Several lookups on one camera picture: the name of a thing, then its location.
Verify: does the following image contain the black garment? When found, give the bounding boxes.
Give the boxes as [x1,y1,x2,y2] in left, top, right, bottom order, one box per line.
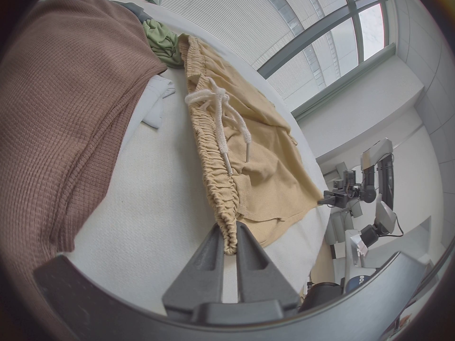
[126,3,153,23]

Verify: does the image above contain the green garment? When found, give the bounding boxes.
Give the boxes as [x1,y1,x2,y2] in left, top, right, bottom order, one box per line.
[142,19,183,68]

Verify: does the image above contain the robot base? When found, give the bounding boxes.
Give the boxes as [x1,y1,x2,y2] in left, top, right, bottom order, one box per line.
[299,226,377,313]

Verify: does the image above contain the yellow shorts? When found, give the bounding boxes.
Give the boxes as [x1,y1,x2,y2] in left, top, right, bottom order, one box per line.
[178,34,322,256]

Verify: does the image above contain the window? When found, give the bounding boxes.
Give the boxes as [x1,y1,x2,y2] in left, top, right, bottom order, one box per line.
[156,0,397,120]

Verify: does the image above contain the brown garment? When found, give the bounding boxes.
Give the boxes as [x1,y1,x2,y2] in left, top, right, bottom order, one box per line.
[0,0,168,255]

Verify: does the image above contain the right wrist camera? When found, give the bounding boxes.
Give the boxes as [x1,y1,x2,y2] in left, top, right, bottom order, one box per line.
[334,171,356,190]

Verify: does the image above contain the white garment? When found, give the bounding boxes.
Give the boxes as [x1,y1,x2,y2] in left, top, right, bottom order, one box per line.
[140,75,176,129]

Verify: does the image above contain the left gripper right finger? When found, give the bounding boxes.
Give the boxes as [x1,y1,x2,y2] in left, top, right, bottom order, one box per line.
[235,222,301,314]

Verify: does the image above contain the bed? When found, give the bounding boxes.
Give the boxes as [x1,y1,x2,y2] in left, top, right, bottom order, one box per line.
[36,0,343,308]

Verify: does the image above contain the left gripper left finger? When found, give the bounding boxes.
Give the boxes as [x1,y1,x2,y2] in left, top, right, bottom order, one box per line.
[162,222,225,317]

